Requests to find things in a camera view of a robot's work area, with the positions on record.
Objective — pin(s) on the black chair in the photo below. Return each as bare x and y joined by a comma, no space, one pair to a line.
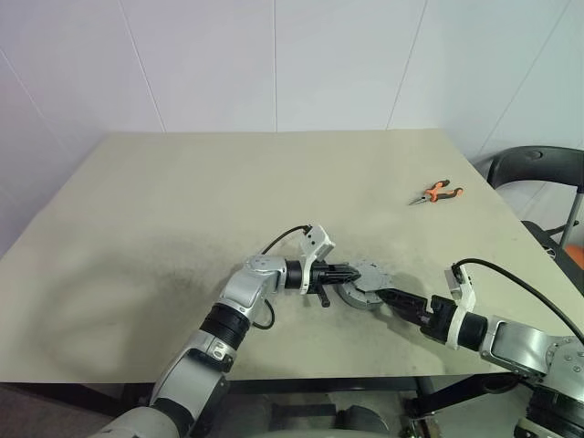
534,157

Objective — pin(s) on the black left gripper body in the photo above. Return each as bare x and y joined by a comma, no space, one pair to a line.
319,278

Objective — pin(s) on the orange object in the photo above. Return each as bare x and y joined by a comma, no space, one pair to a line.
576,256

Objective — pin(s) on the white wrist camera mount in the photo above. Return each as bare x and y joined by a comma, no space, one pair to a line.
461,283
319,237

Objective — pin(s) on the black diagonal table brace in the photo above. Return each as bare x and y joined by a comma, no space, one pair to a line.
456,396

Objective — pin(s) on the black table frame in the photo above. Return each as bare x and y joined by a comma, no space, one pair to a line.
274,385

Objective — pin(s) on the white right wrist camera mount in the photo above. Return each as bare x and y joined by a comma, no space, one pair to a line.
461,283

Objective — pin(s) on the grey ribbed motor lid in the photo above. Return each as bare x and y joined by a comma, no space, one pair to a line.
372,276

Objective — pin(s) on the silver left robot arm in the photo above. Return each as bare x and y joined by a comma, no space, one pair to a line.
242,292

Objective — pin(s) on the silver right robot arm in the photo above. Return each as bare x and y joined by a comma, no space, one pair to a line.
515,342

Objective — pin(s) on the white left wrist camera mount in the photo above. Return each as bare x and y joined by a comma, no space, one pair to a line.
319,237

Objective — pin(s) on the round motor housing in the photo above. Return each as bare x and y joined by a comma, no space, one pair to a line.
358,301

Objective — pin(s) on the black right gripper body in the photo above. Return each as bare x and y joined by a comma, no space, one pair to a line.
440,319

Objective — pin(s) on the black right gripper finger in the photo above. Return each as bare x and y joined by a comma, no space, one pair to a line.
401,315
406,299

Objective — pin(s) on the silver spoked wheel part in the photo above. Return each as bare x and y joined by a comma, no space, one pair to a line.
549,251

